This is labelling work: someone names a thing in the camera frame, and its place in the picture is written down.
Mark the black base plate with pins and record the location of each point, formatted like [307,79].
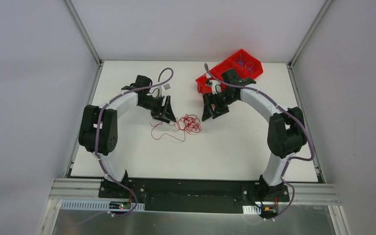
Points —
[177,195]

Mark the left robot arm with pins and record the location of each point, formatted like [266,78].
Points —
[99,125]

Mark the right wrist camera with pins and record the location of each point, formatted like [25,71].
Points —
[214,85]

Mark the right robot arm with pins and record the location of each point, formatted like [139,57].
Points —
[285,136]

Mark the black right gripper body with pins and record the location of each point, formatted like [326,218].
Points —
[217,104]

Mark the aluminium frame rail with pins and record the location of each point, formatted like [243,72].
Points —
[300,193]

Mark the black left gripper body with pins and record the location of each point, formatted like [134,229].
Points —
[162,108]

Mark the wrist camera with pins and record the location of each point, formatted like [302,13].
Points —
[214,85]
[162,89]

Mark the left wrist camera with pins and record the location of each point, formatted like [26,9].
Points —
[162,89]

